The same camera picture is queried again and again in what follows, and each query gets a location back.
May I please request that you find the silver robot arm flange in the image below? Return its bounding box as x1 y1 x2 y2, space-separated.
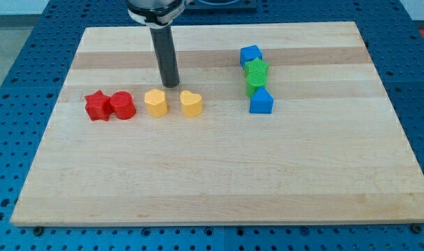
126 0 190 29

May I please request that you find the yellow heart block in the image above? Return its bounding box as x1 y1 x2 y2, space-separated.
180 90 203 118

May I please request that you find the blue house-shaped block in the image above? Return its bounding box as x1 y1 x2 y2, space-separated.
249 87 274 114

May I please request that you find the light wooden board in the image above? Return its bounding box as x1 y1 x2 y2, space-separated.
10 22 424 227

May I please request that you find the green cylinder block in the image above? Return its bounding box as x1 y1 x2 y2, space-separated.
245 73 267 98

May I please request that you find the yellow pentagon block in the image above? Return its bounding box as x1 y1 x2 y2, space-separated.
144 89 168 117

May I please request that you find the green star block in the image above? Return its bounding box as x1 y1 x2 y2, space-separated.
243 57 270 77

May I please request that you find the blue cube block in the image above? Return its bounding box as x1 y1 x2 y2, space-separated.
239 45 263 68

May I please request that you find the red cylinder block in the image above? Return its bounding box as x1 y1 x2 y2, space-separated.
109 91 136 120

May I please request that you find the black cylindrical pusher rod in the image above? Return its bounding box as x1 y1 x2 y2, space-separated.
150 25 180 88

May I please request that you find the red star block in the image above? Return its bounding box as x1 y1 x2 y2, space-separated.
84 90 113 121

